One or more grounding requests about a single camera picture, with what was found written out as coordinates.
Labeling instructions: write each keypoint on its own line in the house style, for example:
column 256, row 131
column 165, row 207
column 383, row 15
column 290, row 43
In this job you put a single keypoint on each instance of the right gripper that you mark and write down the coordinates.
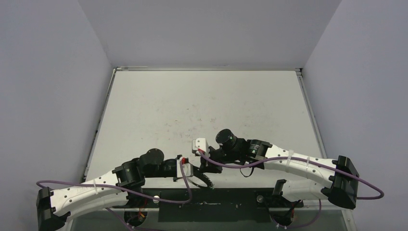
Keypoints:
column 212, row 156

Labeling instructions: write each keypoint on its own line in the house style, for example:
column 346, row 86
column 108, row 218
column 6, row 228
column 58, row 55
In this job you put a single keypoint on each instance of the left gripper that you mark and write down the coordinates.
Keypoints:
column 175, row 160

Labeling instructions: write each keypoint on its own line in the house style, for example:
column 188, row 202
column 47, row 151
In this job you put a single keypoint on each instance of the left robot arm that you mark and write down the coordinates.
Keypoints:
column 57, row 207

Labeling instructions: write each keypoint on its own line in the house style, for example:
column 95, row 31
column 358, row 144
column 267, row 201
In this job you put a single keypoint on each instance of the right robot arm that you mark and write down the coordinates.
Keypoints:
column 334, row 180

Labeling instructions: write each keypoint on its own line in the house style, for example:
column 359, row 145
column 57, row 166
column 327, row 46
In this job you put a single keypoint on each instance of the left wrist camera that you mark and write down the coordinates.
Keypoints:
column 183, row 168

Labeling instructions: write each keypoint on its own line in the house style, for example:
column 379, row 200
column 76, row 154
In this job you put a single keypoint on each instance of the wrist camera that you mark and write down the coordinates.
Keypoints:
column 200, row 146
column 183, row 168

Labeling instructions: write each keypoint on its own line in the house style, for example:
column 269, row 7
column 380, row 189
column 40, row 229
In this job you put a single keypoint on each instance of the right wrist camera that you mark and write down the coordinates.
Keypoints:
column 200, row 146

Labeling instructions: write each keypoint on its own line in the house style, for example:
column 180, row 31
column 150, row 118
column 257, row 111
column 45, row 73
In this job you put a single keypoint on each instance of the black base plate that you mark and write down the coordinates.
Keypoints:
column 212, row 214

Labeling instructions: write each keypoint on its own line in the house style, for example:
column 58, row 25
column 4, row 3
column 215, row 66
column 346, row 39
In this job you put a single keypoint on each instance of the aluminium rail front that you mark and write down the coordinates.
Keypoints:
column 223, row 197

